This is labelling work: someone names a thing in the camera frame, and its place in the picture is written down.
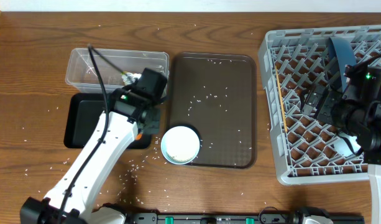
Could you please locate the light blue rice bowl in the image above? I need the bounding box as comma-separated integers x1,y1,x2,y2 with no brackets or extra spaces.
160,126,200,165

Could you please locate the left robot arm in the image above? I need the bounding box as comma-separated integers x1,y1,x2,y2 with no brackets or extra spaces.
20,68,167,223

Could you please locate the wooden chopstick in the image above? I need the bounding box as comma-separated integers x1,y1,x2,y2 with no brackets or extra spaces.
274,65,288,134

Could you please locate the dark blue plate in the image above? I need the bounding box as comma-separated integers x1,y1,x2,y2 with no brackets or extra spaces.
327,37,356,93

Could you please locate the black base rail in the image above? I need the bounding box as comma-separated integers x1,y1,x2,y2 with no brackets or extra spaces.
93,203,365,224

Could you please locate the black plastic tray bin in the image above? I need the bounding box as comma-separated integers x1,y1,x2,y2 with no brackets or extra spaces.
63,90,155,149

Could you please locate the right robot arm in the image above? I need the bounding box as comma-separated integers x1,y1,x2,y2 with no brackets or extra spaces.
300,63,381,223

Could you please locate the clear plastic bin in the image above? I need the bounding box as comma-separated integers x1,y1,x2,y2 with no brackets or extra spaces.
65,48,169,93

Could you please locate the grey dishwasher rack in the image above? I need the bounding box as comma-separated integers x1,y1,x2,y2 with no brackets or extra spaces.
258,25,381,185

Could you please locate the yellow foil snack wrapper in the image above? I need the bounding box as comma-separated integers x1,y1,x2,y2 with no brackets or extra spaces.
121,71,142,85

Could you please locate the brown serving tray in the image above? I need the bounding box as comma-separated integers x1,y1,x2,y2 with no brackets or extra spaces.
167,52,257,169

